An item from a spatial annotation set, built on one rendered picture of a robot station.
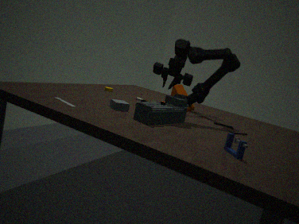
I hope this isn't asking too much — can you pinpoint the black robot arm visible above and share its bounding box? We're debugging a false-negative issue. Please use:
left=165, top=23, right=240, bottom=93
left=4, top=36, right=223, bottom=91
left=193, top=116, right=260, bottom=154
left=168, top=39, right=240, bottom=106

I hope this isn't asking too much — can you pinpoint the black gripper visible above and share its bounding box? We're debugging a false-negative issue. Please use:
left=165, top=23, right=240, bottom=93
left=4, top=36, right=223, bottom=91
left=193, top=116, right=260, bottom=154
left=153, top=62, right=193, bottom=90

